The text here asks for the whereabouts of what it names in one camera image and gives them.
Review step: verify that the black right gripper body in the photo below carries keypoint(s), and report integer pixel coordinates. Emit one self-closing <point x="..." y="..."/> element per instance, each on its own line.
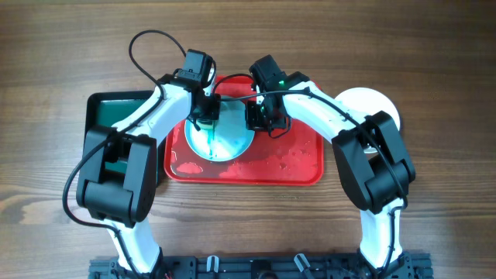
<point x="261" y="118"/>

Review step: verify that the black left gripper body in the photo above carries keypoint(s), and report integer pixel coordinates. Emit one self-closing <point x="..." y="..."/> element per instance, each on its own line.
<point x="211" y="109"/>

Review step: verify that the green yellow sponge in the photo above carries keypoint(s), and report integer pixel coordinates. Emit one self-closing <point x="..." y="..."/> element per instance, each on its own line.
<point x="206" y="124"/>

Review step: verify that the light blue plate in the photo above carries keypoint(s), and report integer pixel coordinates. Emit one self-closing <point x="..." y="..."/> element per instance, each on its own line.
<point x="227" y="139"/>

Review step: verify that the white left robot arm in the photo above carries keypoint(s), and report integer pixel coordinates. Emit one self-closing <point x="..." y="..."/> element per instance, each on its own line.
<point x="117" y="175"/>

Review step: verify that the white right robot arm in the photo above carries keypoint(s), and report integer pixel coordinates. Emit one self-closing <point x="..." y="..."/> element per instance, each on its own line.
<point x="374" y="167"/>

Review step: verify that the black tray with green water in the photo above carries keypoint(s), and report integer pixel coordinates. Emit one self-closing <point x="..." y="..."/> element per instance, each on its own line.
<point x="107" y="108"/>

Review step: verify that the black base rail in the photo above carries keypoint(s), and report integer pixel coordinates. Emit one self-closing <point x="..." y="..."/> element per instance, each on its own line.
<point x="338" y="265"/>

